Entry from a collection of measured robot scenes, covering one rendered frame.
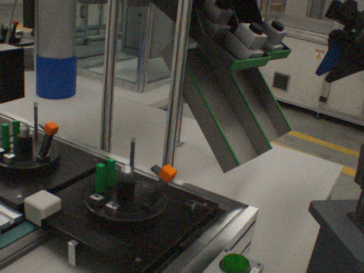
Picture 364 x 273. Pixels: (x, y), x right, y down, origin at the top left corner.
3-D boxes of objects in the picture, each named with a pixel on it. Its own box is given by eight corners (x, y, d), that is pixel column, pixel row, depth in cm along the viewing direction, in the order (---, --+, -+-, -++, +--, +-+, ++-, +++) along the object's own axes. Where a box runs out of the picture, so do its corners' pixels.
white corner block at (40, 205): (62, 218, 69) (62, 197, 68) (42, 229, 66) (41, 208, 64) (43, 208, 71) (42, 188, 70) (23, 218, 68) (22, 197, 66)
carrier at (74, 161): (108, 169, 88) (110, 112, 83) (18, 216, 68) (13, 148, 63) (32, 136, 98) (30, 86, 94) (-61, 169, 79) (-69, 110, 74)
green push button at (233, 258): (251, 269, 62) (253, 259, 61) (240, 283, 59) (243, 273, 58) (227, 259, 64) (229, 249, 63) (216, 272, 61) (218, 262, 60)
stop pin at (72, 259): (80, 262, 63) (80, 242, 61) (75, 266, 62) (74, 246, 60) (73, 259, 64) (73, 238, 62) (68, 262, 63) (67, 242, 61)
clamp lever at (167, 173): (159, 204, 68) (178, 171, 65) (152, 209, 67) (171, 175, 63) (143, 190, 69) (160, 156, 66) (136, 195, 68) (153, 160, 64)
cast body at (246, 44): (257, 64, 84) (275, 36, 79) (244, 65, 81) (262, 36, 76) (230, 39, 87) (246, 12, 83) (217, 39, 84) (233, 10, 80)
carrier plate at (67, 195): (218, 212, 77) (219, 203, 76) (140, 283, 57) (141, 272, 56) (114, 171, 87) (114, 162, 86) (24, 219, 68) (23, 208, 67)
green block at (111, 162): (115, 185, 74) (116, 159, 72) (110, 187, 73) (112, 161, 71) (110, 182, 74) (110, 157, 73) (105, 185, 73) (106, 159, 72)
